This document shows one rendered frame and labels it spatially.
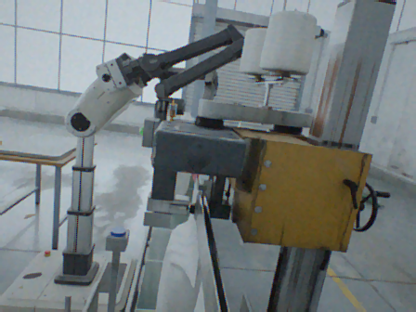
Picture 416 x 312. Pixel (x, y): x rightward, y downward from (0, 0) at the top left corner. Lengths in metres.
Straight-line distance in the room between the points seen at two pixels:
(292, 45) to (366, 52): 0.23
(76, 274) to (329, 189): 1.52
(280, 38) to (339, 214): 0.53
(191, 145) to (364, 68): 0.55
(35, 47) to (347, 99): 8.82
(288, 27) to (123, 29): 7.99
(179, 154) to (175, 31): 7.94
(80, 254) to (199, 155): 1.31
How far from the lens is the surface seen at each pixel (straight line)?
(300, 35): 0.87
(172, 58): 1.31
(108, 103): 1.50
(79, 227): 1.86
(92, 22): 8.95
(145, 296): 1.71
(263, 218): 0.90
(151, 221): 1.07
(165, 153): 0.74
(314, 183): 0.91
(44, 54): 9.26
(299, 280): 1.12
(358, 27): 0.99
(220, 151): 0.74
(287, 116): 1.09
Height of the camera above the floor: 1.44
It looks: 12 degrees down
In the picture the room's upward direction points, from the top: 9 degrees clockwise
